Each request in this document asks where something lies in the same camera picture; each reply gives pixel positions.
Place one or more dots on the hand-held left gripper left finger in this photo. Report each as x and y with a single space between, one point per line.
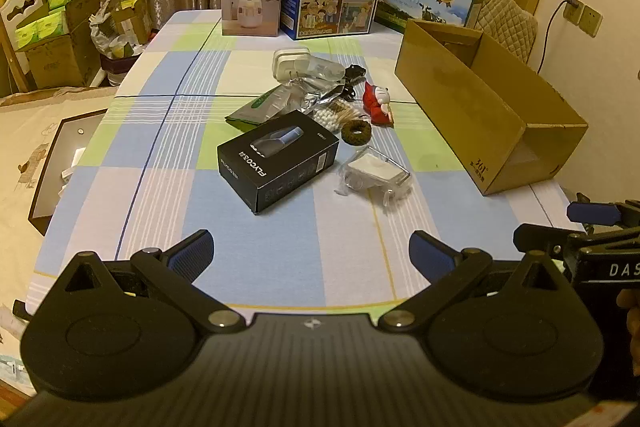
192 254

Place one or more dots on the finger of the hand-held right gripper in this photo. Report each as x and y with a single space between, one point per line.
542 238
595 212

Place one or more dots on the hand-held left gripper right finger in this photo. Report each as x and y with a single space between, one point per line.
431 254

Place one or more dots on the black razor box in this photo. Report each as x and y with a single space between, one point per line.
277 159

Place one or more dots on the green packet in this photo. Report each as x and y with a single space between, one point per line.
255 109

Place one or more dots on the red hooded cat figurine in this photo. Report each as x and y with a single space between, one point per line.
377 104

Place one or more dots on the cardboard box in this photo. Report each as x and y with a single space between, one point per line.
450 92

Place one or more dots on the white charger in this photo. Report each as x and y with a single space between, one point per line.
290 63

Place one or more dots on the person's right hand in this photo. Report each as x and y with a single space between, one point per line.
631 327

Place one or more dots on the clear plastic box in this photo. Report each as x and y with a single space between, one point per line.
375 172

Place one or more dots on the checked tablecloth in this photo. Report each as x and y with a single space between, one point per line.
150 157

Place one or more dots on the black tray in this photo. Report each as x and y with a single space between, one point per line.
55 172

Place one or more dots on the bundle of cotton swabs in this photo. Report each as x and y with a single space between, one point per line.
330 116

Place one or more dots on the cream printed blanket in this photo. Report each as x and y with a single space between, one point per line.
30 142

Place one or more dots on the large brown carton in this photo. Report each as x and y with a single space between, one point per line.
60 62

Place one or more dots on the crumpled plastic bag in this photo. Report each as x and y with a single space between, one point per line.
107 34

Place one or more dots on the small brown carton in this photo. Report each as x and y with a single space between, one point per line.
132 19

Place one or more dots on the stack of green packets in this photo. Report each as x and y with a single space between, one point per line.
42 29

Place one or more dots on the white carved chair back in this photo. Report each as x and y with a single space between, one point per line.
20 12

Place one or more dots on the beige wall socket plate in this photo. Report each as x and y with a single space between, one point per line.
572 14
591 22

